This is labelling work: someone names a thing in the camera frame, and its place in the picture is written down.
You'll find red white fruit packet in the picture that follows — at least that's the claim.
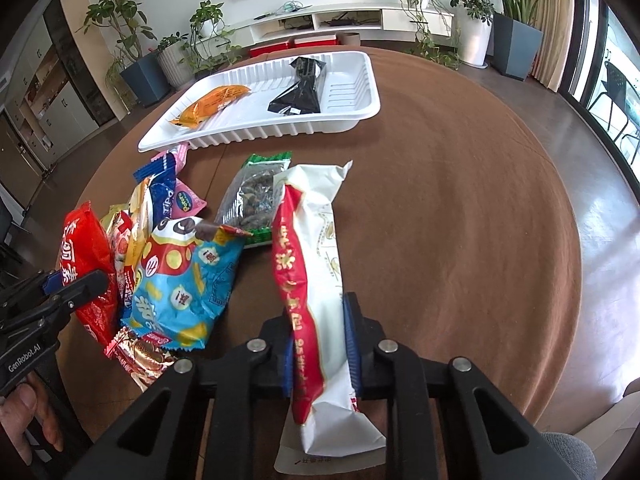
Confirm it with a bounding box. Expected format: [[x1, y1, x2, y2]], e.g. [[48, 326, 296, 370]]
[[100, 205, 132, 308]]

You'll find light blue cartoon snack bag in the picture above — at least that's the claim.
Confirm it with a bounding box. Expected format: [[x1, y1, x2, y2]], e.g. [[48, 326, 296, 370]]
[[122, 217, 252, 351]]

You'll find white and red snack bag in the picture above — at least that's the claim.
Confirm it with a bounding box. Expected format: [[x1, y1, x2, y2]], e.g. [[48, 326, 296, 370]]
[[271, 164, 386, 457]]

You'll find blue yellow cake bag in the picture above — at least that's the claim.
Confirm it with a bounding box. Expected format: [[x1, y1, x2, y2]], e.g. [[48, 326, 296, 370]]
[[124, 153, 176, 269]]

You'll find green clear nut packet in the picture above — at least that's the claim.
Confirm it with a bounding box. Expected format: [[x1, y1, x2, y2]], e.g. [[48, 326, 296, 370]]
[[215, 151, 292, 247]]

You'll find pink snack packet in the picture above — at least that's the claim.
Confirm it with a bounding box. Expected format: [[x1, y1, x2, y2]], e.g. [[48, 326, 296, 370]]
[[151, 143, 207, 219]]

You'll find orange snack packet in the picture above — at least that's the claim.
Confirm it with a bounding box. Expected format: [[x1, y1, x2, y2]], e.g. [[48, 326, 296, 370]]
[[170, 84, 250, 129]]

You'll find black snack packet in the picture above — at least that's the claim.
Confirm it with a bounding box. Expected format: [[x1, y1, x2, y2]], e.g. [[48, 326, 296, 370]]
[[268, 56, 328, 115]]

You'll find person's left hand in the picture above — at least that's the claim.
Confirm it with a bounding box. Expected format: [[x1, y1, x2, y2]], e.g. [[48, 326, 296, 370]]
[[1, 372, 64, 466]]

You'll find red brown chocolate packet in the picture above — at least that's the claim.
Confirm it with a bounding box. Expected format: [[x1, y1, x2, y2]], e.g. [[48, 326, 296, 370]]
[[104, 327, 177, 391]]

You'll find wooden shelving cabinet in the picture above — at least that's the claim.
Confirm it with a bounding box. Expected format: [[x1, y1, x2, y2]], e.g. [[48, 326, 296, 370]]
[[1, 0, 115, 209]]

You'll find white plastic tray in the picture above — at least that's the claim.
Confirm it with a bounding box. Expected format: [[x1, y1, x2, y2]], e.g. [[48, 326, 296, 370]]
[[138, 50, 381, 153]]

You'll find plant in white ribbed pot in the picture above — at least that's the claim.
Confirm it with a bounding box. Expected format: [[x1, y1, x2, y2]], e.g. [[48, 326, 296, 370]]
[[156, 32, 194, 90]]

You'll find red storage box left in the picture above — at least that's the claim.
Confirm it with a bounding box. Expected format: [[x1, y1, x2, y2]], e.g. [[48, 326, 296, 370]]
[[248, 40, 291, 58]]

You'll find red storage box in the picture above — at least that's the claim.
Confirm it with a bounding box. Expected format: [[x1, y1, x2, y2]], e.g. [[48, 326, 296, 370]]
[[248, 40, 291, 58], [294, 35, 338, 48]]

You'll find trailing ivy plant left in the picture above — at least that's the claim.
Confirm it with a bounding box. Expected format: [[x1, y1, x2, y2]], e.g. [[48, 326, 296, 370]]
[[182, 0, 243, 79]]

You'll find tall plant blue-grey pot left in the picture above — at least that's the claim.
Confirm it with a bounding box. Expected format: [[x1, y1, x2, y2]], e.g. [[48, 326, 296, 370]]
[[80, 0, 170, 107]]

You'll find red storage box right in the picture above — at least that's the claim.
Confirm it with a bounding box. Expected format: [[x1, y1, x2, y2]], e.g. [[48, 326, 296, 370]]
[[294, 35, 338, 48]]

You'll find small beige pot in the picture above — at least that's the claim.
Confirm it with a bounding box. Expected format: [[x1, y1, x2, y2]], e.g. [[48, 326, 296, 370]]
[[337, 32, 361, 47]]

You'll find white tv cabinet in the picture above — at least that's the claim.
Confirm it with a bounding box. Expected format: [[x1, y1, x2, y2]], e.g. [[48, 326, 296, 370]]
[[219, 3, 456, 47]]

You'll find trailing plant on cabinet right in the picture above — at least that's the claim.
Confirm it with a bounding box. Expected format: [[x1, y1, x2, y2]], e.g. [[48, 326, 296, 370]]
[[399, 0, 460, 70]]

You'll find large plant blue-grey pot right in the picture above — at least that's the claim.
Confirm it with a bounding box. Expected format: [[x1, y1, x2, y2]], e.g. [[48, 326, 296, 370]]
[[492, 0, 544, 80]]

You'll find plant in white pot right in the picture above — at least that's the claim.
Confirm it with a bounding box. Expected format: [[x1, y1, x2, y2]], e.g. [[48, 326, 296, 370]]
[[448, 0, 495, 70]]

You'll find black balcony chair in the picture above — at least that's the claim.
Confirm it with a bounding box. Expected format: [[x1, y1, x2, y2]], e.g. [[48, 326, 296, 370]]
[[588, 60, 639, 169]]

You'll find beige curtain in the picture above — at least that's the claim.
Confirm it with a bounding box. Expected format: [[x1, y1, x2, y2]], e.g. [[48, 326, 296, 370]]
[[532, 0, 575, 92]]

